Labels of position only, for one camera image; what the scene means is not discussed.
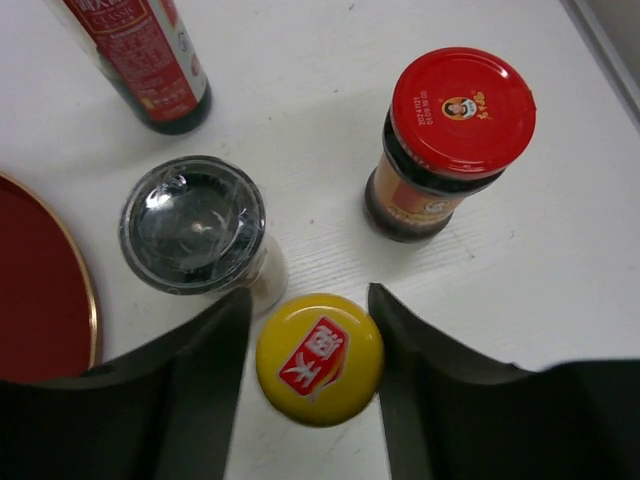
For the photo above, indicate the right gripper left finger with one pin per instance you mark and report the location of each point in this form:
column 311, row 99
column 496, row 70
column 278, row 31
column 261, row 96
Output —
column 165, row 410

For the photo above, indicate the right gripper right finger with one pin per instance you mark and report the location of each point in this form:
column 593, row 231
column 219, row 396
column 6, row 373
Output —
column 450, row 412

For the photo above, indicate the green-label sauce bottle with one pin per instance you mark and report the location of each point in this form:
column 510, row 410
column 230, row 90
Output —
column 319, row 359

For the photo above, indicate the grey-lid pepper grinder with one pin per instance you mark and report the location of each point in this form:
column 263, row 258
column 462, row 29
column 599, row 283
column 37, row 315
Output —
column 197, row 225

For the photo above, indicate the dark soy sauce bottle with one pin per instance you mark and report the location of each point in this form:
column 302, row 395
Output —
column 143, row 49

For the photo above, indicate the round red lacquer tray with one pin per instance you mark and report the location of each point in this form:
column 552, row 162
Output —
column 50, row 323

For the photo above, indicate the red-lid chili sauce jar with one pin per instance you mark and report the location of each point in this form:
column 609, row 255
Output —
column 458, row 118

